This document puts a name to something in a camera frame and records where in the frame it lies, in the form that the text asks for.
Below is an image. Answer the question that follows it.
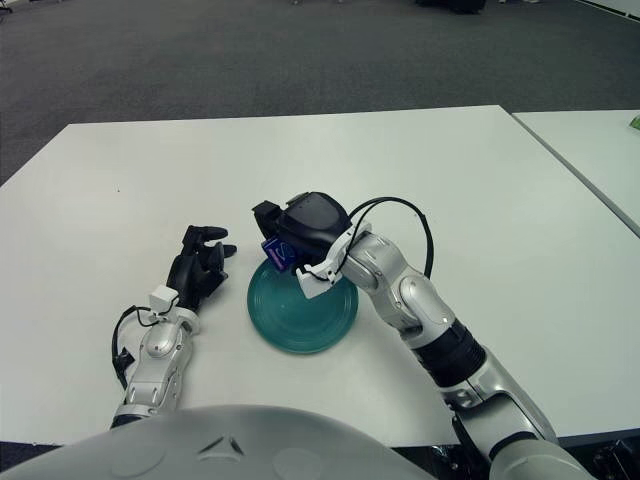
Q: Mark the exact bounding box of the silver robot torso shell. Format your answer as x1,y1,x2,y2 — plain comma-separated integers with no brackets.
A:
0,403,401,480

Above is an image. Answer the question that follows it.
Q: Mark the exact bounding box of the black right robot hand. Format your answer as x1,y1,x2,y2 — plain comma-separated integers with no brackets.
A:
251,191,354,274

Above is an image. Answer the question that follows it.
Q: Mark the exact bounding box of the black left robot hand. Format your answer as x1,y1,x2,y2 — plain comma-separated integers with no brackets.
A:
166,224,239,311

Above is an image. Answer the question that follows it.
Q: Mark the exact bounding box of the dark background furniture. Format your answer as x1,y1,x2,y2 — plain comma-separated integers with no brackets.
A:
414,0,491,14

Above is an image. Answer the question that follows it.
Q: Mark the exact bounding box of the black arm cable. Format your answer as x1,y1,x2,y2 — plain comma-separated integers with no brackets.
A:
344,197,434,279
110,304,156,391

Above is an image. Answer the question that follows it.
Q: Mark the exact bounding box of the adjacent white table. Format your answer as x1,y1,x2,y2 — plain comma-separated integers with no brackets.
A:
510,109,640,239

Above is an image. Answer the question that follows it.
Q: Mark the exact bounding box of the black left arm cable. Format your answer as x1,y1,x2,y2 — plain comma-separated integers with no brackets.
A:
110,304,156,391

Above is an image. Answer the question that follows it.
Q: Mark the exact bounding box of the blue gum box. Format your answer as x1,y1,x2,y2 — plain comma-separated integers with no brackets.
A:
260,238,301,274

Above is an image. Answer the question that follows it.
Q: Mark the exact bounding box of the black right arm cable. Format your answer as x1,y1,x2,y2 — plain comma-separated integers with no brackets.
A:
344,197,434,279

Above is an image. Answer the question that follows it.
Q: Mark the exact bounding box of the teal green round plate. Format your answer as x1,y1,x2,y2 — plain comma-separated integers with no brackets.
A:
246,259,359,356

